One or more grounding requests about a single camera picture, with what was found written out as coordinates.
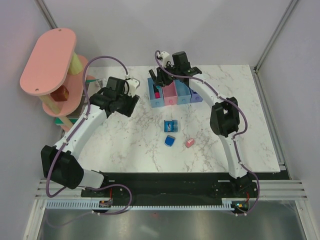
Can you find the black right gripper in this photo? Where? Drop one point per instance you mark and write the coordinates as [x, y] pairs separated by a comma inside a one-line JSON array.
[[162, 80]]

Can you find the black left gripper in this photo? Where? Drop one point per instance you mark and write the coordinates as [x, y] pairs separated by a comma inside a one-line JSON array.
[[132, 102]]

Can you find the black pink highlighter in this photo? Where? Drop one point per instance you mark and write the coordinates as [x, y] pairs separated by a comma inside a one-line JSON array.
[[156, 92]]

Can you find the black blue highlighter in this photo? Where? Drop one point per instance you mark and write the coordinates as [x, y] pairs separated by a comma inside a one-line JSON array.
[[152, 74]]

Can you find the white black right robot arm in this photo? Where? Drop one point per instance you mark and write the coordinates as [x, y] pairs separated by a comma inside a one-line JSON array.
[[227, 120]]

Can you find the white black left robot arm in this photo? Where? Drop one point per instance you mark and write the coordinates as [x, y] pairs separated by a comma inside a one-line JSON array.
[[60, 162]]

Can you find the stack of books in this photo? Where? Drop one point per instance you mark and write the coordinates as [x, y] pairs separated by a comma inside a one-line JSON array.
[[92, 86]]

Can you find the sky blue drawer bin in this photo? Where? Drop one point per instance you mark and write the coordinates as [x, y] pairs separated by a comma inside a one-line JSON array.
[[183, 93]]

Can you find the pink drawer bin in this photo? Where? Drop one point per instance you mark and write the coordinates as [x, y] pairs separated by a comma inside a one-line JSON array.
[[170, 94]]

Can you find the purple drawer bin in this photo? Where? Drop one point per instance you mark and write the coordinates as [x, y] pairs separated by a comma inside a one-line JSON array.
[[195, 97]]

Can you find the light blue drawer bin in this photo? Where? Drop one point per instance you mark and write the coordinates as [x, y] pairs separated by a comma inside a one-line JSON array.
[[155, 103]]

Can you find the brown block on shelf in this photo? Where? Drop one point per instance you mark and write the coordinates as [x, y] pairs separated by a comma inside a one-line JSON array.
[[61, 94]]

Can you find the blue round tape jar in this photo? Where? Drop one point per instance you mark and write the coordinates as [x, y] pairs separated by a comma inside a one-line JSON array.
[[171, 126]]

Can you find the pink tiered wooden shelf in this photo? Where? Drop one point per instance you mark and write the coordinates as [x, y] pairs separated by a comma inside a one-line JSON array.
[[53, 63]]

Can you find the blue pencil sharpener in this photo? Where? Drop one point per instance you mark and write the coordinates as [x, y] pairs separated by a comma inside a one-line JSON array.
[[169, 140]]

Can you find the pink eraser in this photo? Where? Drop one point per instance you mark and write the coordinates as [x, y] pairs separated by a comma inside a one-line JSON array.
[[190, 142]]

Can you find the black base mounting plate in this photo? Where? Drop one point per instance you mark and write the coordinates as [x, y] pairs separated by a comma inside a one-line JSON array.
[[171, 188]]

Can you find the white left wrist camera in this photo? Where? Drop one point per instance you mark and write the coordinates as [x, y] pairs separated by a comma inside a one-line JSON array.
[[130, 86]]

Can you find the white slotted cable duct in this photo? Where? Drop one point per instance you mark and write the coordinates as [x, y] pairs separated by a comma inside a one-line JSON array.
[[95, 204]]

